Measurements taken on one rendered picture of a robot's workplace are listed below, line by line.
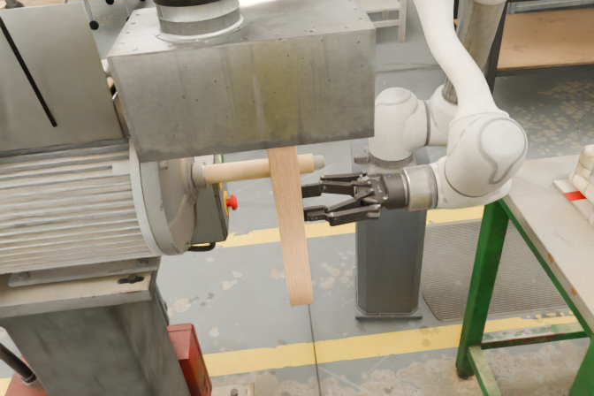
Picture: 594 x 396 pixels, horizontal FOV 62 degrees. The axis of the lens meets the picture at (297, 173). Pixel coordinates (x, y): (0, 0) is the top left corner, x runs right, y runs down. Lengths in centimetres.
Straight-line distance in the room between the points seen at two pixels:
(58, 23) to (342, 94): 35
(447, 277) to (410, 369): 50
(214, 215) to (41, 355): 43
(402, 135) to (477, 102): 76
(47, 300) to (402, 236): 128
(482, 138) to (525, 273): 167
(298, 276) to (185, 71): 45
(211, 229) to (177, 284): 128
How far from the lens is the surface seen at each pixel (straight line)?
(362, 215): 96
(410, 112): 164
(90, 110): 73
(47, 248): 84
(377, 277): 202
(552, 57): 344
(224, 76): 59
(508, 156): 84
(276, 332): 217
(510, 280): 242
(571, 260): 120
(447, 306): 226
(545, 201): 134
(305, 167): 83
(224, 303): 231
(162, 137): 63
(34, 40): 71
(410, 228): 185
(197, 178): 83
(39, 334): 103
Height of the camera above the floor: 173
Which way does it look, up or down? 35 degrees down
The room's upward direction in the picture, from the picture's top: 5 degrees counter-clockwise
